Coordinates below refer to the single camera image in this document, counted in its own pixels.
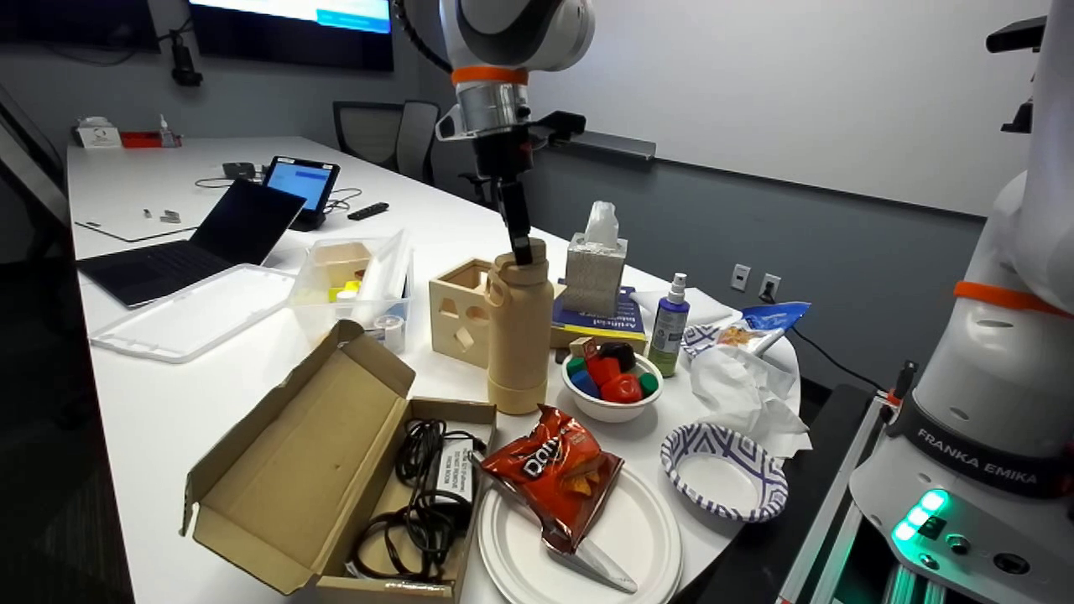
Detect blue and yellow book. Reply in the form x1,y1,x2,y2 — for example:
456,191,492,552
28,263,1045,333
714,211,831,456
549,282,650,354

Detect black webcam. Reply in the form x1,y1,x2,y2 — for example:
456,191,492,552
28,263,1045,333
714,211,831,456
164,27,208,92

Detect grey tissue box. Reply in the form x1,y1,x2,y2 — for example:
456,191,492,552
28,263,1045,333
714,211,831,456
560,197,632,319

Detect red toy block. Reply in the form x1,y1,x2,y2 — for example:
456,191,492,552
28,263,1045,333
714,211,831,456
583,354,648,402

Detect blue snack bag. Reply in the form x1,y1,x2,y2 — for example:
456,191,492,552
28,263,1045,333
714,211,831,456
680,300,812,362

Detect white bowl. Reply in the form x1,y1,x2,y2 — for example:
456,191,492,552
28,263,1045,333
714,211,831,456
558,339,667,427

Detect clear plastic bag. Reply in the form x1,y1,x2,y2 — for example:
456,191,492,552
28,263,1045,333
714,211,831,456
688,345,817,460

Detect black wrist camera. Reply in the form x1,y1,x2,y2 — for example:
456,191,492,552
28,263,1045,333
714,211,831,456
534,107,592,144

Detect open cardboard box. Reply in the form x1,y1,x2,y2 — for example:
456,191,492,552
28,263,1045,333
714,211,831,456
179,319,499,604

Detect plain white plate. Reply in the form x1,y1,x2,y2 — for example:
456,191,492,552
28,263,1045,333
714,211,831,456
477,462,684,604

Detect red chips bag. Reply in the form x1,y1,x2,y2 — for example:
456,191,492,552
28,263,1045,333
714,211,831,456
479,402,629,558

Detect office chair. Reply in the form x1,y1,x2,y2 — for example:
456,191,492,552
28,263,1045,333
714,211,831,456
394,101,442,182
332,99,404,173

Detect black cables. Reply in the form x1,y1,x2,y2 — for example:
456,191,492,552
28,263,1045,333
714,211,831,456
349,417,490,586

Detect black power cable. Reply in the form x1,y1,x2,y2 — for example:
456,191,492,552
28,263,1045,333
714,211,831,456
786,322,886,395

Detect clear plastic lid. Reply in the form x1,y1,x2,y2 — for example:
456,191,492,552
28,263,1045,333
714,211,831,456
90,266,298,362

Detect small blue spray bottle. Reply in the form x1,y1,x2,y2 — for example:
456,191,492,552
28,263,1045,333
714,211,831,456
648,269,696,379

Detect blue patterned paper plate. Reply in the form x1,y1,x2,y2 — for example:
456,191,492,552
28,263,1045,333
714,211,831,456
658,421,793,528

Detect clear plastic container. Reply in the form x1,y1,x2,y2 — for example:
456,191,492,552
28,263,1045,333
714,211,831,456
292,229,413,339

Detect knife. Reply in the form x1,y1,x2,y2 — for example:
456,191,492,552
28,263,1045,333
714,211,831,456
548,530,642,597

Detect wooden shape sorter box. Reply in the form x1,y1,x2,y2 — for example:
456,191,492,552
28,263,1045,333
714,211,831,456
426,257,497,371

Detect small white box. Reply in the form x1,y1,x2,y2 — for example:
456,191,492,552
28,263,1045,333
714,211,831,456
73,113,124,153

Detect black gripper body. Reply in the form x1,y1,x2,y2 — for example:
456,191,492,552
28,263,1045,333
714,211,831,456
473,127,536,196

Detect tan bottle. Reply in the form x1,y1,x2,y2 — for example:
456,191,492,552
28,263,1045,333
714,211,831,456
485,238,558,417

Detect wall television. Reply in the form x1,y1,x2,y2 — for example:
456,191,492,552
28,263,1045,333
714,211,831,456
181,0,396,73

